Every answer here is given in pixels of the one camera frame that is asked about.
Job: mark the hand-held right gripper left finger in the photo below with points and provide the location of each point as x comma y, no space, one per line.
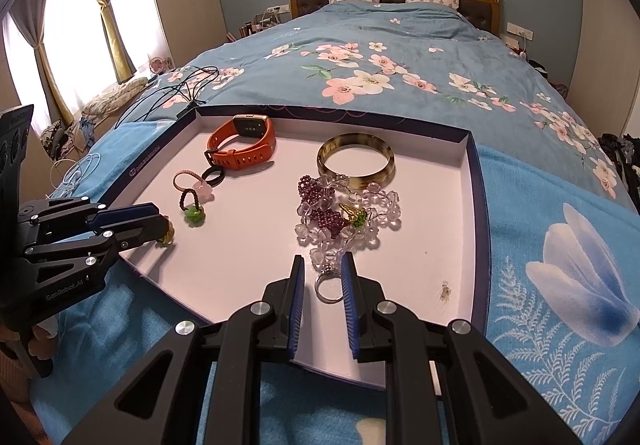
297,305

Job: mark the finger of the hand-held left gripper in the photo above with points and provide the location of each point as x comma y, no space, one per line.
145,230
130,214

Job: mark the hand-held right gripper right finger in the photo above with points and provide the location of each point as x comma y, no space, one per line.
350,305

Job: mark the small green gold ornament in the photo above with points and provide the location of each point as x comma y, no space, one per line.
166,237

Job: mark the shallow white tray box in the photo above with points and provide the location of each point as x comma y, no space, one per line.
250,250

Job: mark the person's left forearm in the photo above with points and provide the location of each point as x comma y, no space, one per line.
15,415

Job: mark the person's left hand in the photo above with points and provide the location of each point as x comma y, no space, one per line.
44,340

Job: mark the pile of clothes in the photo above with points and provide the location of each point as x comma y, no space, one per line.
67,137

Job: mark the gold and green brooch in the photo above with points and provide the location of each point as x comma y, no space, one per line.
356,217

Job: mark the cream knitted blanket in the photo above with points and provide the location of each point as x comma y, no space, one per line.
115,97

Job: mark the orange smartwatch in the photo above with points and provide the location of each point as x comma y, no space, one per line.
260,150

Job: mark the tortoiseshell bangle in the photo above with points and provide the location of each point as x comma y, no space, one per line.
386,164

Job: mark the small pink fan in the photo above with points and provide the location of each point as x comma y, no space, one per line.
160,65

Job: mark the light blue flower blanket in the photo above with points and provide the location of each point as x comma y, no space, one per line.
525,185

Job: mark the nightstand clutter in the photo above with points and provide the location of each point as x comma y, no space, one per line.
255,27

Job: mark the blue floral duvet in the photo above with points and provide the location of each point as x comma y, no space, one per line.
425,40

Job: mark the bedside clutter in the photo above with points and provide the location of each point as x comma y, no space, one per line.
542,70

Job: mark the dark clothes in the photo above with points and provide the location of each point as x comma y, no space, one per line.
620,160

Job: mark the white wall socket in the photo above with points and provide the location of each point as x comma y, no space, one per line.
278,9
519,29

